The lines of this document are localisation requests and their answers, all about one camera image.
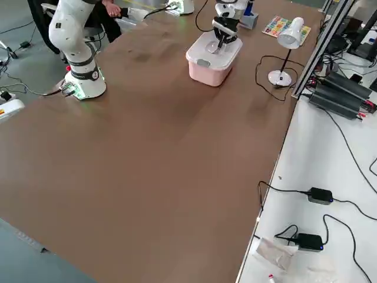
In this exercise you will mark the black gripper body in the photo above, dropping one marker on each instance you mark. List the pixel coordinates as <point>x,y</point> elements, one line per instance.
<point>225,25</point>

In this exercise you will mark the black power adapter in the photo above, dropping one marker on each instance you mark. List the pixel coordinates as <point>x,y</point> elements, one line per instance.
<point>309,241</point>
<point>320,195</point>

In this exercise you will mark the white desk lamp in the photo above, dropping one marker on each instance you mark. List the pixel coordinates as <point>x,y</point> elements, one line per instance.
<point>290,36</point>

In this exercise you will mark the white power strip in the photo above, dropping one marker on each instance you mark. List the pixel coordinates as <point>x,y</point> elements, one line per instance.
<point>5,95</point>

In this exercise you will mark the black phone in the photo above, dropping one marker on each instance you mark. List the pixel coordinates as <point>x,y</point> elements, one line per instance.
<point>356,78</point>

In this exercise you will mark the small red capped tube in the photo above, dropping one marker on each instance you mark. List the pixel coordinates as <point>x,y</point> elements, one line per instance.
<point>270,278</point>

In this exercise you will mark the aluminium frame post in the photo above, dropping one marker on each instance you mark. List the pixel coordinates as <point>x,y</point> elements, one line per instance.
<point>321,50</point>

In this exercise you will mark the colourful alphabet puzzle board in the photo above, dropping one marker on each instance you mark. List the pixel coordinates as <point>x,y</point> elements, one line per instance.
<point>272,26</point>

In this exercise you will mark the person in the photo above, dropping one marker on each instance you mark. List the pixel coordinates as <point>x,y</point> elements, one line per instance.
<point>104,26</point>

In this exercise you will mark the pink plastic bin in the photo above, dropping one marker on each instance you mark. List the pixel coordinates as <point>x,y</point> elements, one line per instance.
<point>207,76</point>

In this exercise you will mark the clear plastic bag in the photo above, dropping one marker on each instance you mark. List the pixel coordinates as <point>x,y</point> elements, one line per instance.
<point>275,253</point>

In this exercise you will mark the small blue toy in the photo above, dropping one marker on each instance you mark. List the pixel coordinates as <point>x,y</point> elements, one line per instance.
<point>249,11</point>

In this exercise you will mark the white lid with grey clips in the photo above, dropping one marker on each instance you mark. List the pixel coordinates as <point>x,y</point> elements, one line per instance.
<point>212,57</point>

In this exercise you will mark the white handheld device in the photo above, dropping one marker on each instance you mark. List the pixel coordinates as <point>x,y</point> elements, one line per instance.
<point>135,13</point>

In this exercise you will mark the black finned power supply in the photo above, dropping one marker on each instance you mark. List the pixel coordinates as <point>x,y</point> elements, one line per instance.
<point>350,85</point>
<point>335,103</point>

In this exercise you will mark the grey block with round hollow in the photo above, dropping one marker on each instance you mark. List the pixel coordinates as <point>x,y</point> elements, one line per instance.
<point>250,21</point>

